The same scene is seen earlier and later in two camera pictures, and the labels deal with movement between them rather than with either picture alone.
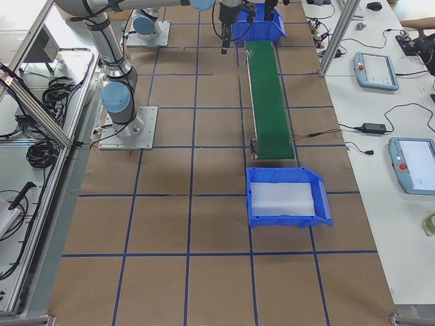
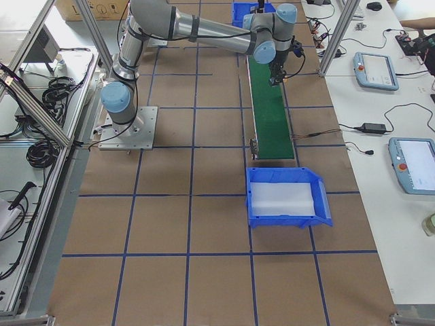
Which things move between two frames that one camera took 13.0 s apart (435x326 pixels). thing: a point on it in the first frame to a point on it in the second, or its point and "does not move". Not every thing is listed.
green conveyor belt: [272, 139] does not move
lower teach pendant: [413, 162] does not move
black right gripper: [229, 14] to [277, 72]
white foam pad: [278, 198] does not move
